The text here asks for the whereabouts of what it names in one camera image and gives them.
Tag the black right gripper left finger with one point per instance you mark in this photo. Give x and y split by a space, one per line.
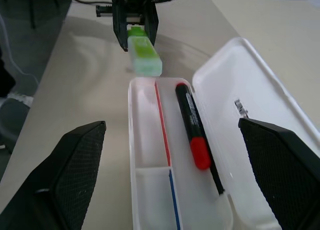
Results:
62 180

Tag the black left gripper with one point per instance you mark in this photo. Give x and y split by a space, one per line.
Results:
103 10

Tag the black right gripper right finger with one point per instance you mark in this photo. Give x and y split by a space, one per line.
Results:
282 170

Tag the green highlighter marker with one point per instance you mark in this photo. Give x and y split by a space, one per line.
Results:
143 52

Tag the white plastic pencil case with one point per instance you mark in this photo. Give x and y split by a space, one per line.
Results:
232 95

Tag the black marker with red cap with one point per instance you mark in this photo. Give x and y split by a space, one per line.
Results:
190 115

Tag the thin black pen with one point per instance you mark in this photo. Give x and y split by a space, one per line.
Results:
216 175

